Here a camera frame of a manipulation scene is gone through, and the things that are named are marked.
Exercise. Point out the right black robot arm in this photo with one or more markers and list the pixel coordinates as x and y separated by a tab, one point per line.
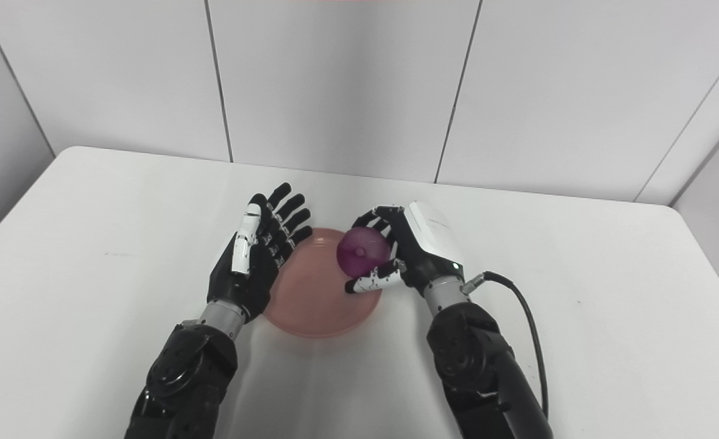
475	366

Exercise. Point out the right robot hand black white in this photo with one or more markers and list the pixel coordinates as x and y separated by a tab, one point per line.
420	247

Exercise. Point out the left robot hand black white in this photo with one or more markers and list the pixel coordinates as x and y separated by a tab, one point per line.
259	256

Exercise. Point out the purple red onion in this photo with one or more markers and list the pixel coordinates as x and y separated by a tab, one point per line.
362	251

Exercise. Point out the pink plate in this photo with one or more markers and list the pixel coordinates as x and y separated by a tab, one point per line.
317	299

